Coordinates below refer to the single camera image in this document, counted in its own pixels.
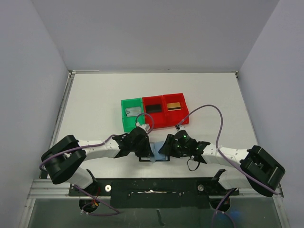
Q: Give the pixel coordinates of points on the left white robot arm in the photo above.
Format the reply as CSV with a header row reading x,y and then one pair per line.
x,y
62,161

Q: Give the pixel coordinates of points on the aluminium frame rail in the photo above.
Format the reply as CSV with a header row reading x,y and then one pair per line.
x,y
45,189

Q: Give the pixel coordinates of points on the red plastic bin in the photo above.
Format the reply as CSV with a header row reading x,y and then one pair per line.
x,y
160,119
174,117

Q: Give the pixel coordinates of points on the silver VIP credit card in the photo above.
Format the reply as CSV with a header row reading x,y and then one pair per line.
x,y
133,111

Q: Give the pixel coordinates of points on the black VIP credit card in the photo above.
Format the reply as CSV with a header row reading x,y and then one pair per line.
x,y
153,108

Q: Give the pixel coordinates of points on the right red plastic bin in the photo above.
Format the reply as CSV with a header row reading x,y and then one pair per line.
x,y
174,117

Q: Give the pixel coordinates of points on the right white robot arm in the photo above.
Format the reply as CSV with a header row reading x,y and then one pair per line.
x,y
262,171

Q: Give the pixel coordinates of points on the middle red plastic bin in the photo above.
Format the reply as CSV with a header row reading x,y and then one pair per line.
x,y
160,119

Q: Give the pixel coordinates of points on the green plastic bin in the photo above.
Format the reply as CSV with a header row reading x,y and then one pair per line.
x,y
129,122

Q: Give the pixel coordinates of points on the gold credit card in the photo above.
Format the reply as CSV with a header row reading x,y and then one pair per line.
x,y
174,106

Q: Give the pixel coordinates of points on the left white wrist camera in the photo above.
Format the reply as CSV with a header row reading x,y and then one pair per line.
x,y
145,126

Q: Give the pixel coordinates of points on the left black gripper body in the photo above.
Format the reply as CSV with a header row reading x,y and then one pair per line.
x,y
147,147

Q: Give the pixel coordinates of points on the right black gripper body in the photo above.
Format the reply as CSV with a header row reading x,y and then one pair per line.
x,y
170,145

